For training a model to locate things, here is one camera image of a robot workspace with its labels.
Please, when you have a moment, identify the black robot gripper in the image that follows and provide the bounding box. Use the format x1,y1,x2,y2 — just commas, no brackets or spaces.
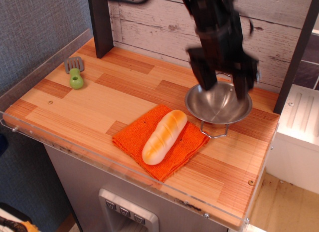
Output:
187,22,260,100

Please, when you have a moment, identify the steel pan with wire handles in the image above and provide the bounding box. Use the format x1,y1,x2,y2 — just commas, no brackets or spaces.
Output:
184,81,253,139

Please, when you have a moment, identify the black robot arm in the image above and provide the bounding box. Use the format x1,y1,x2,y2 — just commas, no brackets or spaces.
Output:
182,0,259,100

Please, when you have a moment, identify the orange folded cloth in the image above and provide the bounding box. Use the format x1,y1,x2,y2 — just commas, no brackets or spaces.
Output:
112,105,209,182

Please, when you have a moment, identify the toy bread loaf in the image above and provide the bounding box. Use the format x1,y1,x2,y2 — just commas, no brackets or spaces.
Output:
142,110,188,165

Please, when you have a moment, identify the white toy sink unit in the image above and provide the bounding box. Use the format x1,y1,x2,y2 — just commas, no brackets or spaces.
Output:
266,85,319,193

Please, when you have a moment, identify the silver button panel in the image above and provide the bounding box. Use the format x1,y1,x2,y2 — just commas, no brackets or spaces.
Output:
99,189,160,232

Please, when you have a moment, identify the grey toy cabinet front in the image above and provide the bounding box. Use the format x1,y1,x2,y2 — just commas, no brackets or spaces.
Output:
46,146,227,232

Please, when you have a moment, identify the clear acrylic table guard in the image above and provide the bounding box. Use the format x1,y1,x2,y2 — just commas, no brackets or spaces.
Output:
0,30,279,232

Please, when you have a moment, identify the dark right wooden post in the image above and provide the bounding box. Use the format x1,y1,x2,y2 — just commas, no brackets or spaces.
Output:
273,0,319,114

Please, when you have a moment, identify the dark wooden post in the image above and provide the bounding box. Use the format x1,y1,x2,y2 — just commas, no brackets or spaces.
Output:
273,0,319,114
88,0,114,58

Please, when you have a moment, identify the dark left wooden post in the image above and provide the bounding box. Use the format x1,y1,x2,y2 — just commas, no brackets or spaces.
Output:
88,0,114,58

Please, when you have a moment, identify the green handled grey spatula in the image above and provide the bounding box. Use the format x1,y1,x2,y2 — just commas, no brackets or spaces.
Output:
64,56,84,89

